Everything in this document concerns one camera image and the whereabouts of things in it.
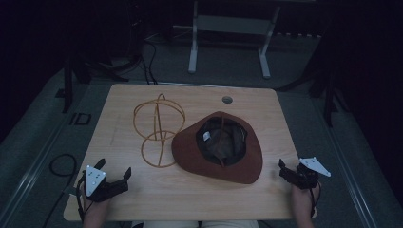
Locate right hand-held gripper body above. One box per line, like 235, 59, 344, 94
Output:
294, 156, 333, 190

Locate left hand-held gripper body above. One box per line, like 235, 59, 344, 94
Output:
82, 164, 130, 203

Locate brown felt hat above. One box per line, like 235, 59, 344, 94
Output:
171, 110, 264, 185

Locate gold wire hat stand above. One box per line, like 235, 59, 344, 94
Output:
132, 92, 186, 169

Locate person's right hand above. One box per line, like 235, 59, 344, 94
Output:
291, 184, 319, 220

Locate person's left hand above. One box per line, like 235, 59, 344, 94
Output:
82, 186, 111, 223

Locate black tripod stand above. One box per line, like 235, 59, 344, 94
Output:
278, 60, 350, 128
55, 47, 144, 114

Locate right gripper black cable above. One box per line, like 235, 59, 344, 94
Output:
309, 180, 322, 219

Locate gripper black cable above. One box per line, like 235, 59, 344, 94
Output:
75, 172, 96, 222
309, 180, 322, 219

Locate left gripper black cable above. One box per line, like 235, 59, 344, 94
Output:
75, 172, 96, 222

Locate black looped floor cable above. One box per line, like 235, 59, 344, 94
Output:
48, 153, 78, 178

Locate black floor cables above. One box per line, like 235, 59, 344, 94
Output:
139, 32, 160, 86

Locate white metal stand frame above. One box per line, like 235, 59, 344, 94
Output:
187, 0, 282, 80

